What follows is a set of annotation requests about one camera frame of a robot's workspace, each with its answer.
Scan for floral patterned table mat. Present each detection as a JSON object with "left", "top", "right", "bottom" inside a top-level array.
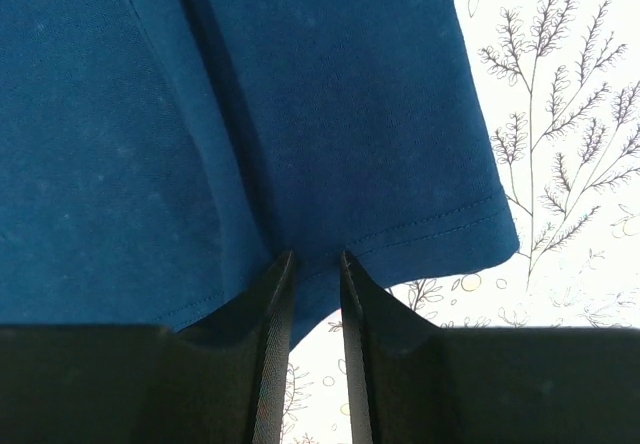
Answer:
[{"left": 282, "top": 0, "right": 639, "bottom": 443}]

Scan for navy blue t shirt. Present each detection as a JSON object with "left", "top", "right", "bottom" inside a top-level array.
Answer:
[{"left": 1, "top": 0, "right": 519, "bottom": 343}]

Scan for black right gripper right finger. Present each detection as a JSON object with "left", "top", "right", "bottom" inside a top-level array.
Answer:
[{"left": 340, "top": 253, "right": 639, "bottom": 443}]

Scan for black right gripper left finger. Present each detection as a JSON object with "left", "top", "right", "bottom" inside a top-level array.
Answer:
[{"left": 1, "top": 253, "right": 295, "bottom": 443}]

